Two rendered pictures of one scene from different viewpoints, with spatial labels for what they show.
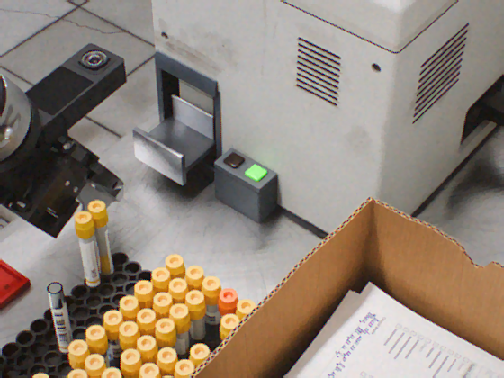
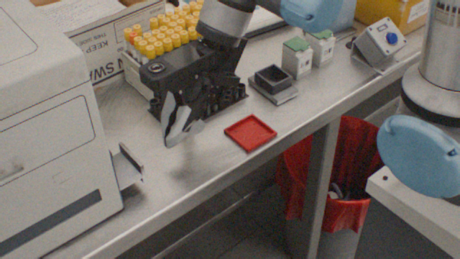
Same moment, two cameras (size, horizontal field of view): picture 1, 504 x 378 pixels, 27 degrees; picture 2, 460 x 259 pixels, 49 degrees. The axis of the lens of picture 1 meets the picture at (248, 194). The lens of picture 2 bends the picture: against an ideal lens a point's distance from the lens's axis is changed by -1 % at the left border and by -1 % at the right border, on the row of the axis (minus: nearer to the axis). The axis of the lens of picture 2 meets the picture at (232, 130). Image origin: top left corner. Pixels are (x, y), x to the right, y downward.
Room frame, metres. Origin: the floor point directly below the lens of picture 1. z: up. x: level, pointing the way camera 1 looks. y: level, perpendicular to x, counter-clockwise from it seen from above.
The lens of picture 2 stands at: (1.28, 0.37, 1.51)
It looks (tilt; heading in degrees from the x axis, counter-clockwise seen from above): 43 degrees down; 192
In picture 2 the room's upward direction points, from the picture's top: 1 degrees counter-clockwise
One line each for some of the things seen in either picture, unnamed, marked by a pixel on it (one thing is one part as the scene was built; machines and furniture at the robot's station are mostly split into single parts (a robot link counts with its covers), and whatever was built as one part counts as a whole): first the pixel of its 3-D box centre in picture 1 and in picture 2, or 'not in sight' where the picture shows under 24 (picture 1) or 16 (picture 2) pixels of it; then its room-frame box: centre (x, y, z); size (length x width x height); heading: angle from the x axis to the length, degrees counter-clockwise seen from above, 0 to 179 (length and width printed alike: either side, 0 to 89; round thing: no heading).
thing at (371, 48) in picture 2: not in sight; (372, 39); (0.34, 0.46, 0.92); 0.13 x 0.07 x 0.08; 51
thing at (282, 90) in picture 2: not in sight; (272, 81); (0.49, 0.28, 0.89); 0.09 x 0.05 x 0.04; 49
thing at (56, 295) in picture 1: (62, 325); not in sight; (0.54, 0.16, 0.93); 0.01 x 0.01 x 0.10; 51
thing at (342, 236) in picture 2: not in sight; (328, 202); (0.22, 0.44, 0.22); 0.38 x 0.37 x 0.44; 141
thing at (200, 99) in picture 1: (209, 94); not in sight; (0.83, 0.04, 0.95); 0.05 x 0.04 x 0.06; 51
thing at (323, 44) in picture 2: not in sight; (319, 46); (0.38, 0.35, 0.91); 0.05 x 0.04 x 0.07; 51
